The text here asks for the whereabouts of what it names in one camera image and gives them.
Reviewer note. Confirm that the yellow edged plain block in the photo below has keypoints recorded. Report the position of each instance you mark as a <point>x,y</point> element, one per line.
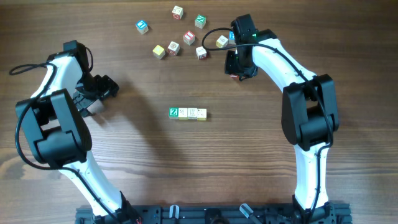
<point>183,113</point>

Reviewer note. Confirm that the yellow edged picture block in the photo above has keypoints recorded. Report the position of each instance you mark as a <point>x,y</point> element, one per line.
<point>222,42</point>

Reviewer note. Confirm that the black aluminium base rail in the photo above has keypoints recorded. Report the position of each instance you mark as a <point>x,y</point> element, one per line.
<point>271,213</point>

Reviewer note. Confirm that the yellow edged K block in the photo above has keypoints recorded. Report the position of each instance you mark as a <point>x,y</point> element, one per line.
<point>201,114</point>

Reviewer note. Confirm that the red edged picture block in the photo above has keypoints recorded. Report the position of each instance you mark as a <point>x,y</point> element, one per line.
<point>173,48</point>

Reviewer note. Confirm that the yellow top wooden block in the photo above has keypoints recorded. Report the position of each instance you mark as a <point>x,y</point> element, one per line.
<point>159,52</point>

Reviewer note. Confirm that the green Z wooden block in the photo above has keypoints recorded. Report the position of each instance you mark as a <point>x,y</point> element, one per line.
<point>173,113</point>

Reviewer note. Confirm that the red X wooden block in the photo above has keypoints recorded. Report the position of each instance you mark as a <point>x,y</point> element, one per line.
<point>177,12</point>

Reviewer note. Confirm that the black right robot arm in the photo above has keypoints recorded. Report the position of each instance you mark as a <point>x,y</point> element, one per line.
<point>309,111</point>

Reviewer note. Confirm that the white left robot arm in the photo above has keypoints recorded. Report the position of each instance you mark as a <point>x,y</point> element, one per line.
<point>51,133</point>

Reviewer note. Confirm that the blue edged K block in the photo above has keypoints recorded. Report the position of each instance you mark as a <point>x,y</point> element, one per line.
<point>192,113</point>

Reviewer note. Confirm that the red I wooden block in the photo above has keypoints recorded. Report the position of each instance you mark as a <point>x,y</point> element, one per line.
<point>189,37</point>

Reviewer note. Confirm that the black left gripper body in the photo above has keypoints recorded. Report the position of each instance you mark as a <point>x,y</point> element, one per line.
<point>92,89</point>

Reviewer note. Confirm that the blue letter wooden block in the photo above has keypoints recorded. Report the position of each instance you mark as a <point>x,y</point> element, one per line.
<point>142,26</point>

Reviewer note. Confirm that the blue H wooden block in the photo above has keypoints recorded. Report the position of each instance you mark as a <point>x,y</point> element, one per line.
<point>231,39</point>

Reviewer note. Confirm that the green N wooden block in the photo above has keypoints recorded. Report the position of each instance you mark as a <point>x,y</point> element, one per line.
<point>200,21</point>

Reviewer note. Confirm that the plain white wooden block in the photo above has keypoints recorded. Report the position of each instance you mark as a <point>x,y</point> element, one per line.
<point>201,53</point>

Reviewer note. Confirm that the red edged white block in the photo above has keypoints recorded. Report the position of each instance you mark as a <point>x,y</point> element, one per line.
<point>234,76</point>

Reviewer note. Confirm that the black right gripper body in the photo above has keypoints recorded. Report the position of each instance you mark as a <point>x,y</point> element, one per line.
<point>234,65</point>

